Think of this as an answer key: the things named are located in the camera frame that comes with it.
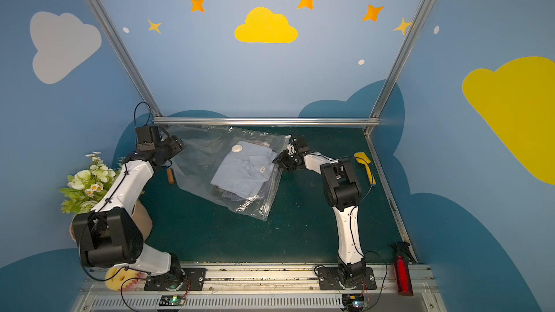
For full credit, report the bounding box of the left aluminium frame post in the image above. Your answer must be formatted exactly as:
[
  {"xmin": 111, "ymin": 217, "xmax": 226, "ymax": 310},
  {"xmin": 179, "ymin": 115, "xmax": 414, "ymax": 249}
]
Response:
[{"xmin": 85, "ymin": 0, "xmax": 163, "ymax": 117}]

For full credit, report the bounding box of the green circuit board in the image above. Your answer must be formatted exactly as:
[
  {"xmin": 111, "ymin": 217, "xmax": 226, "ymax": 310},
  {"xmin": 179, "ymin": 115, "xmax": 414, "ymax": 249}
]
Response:
[
  {"xmin": 341, "ymin": 295, "xmax": 367, "ymax": 312},
  {"xmin": 158, "ymin": 296, "xmax": 186, "ymax": 307}
]

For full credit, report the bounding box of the aluminium frame post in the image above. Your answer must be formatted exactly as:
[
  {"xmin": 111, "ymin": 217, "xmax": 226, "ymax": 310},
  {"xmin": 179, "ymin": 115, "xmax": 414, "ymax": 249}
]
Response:
[
  {"xmin": 85, "ymin": 0, "xmax": 163, "ymax": 117},
  {"xmin": 364, "ymin": 0, "xmax": 436, "ymax": 139}
]

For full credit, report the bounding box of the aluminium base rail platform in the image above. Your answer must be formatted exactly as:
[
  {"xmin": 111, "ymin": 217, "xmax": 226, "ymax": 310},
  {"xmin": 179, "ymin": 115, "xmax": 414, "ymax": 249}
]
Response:
[{"xmin": 72, "ymin": 262, "xmax": 447, "ymax": 311}]

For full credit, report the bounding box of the yellow toy shovel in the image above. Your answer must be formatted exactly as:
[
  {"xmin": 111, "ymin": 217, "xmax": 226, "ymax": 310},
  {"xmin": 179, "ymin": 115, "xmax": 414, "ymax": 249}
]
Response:
[{"xmin": 354, "ymin": 152, "xmax": 376, "ymax": 186}]

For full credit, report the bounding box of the light blue shirt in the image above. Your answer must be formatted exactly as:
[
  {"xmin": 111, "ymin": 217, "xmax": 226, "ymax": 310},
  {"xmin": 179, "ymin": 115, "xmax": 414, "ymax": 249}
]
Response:
[{"xmin": 211, "ymin": 141, "xmax": 277, "ymax": 197}]

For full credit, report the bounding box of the left green circuit board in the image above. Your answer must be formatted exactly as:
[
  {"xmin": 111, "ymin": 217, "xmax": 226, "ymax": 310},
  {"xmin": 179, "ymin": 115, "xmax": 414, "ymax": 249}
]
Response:
[{"xmin": 158, "ymin": 296, "xmax": 186, "ymax": 307}]

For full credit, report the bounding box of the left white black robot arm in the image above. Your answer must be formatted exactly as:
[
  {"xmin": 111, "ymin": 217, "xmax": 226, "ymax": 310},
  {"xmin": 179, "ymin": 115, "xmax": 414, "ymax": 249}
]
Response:
[{"xmin": 72, "ymin": 136, "xmax": 184, "ymax": 290}]

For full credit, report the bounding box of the yellow smiley face sponge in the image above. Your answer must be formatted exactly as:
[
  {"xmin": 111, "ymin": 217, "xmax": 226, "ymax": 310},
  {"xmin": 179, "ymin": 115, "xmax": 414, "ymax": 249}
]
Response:
[{"xmin": 104, "ymin": 268, "xmax": 147, "ymax": 291}]

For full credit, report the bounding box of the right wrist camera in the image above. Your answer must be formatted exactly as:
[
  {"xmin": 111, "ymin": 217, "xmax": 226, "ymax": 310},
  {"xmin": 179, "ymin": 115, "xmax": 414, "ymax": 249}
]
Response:
[{"xmin": 288, "ymin": 137, "xmax": 310, "ymax": 155}]

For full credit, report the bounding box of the horizontal aluminium frame rail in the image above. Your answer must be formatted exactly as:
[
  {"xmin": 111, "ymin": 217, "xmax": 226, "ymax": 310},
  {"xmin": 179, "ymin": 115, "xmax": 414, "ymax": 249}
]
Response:
[{"xmin": 154, "ymin": 117, "xmax": 380, "ymax": 127}]

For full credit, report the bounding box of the right green circuit board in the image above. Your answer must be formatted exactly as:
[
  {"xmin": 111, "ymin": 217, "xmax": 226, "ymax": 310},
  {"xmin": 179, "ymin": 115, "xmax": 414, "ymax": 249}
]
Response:
[{"xmin": 341, "ymin": 295, "xmax": 367, "ymax": 312}]

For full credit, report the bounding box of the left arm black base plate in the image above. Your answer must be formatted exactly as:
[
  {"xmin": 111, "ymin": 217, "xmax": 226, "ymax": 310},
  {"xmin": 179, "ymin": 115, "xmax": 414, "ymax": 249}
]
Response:
[{"xmin": 144, "ymin": 267, "xmax": 207, "ymax": 293}]

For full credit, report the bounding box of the right aluminium frame post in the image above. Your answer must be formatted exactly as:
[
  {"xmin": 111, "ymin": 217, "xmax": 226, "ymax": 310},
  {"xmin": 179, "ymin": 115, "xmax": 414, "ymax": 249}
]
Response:
[{"xmin": 364, "ymin": 0, "xmax": 436, "ymax": 139}]

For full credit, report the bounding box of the white vacuum bag valve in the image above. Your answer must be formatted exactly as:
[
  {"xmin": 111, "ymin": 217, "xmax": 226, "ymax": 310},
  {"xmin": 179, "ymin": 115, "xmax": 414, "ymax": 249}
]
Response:
[{"xmin": 232, "ymin": 144, "xmax": 243, "ymax": 153}]

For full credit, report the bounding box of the flower bouquet in paper wrap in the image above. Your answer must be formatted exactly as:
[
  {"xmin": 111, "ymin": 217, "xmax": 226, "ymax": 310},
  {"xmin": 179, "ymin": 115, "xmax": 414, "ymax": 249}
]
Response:
[{"xmin": 59, "ymin": 152, "xmax": 153, "ymax": 241}]

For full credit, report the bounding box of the clear plastic vacuum bag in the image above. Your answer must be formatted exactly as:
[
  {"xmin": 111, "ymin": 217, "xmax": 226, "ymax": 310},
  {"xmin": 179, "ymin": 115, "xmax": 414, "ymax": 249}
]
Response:
[{"xmin": 168, "ymin": 125, "xmax": 290, "ymax": 221}]

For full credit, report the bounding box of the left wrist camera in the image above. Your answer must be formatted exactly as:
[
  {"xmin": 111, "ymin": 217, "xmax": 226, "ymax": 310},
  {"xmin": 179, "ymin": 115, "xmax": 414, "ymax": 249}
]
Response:
[{"xmin": 135, "ymin": 125, "xmax": 161, "ymax": 152}]

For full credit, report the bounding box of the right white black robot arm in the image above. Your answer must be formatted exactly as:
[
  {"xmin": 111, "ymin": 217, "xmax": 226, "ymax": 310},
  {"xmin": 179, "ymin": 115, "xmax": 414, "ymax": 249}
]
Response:
[{"xmin": 273, "ymin": 150, "xmax": 367, "ymax": 283}]

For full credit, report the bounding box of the red spray bottle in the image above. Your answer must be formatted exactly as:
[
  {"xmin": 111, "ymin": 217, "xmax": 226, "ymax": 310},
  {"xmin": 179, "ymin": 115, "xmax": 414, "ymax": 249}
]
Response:
[{"xmin": 390, "ymin": 241, "xmax": 416, "ymax": 297}]

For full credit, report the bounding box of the dark plaid shirt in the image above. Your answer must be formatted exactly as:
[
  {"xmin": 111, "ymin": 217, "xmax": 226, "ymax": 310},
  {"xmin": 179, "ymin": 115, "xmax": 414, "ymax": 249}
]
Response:
[{"xmin": 212, "ymin": 183, "xmax": 270, "ymax": 210}]

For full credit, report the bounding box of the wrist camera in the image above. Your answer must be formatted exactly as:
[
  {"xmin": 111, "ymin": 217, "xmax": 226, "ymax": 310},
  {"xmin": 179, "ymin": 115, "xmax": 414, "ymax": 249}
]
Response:
[
  {"xmin": 288, "ymin": 137, "xmax": 310, "ymax": 155},
  {"xmin": 135, "ymin": 125, "xmax": 161, "ymax": 152}
]

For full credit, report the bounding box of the teal hand rake wooden handle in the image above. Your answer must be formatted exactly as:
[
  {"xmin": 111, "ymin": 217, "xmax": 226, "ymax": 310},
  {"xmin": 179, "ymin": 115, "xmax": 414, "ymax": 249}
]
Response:
[{"xmin": 166, "ymin": 168, "xmax": 175, "ymax": 184}]

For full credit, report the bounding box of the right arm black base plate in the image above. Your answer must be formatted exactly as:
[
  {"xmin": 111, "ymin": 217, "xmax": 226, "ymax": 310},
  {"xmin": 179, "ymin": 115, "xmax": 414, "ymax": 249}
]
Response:
[{"xmin": 313, "ymin": 265, "xmax": 377, "ymax": 290}]

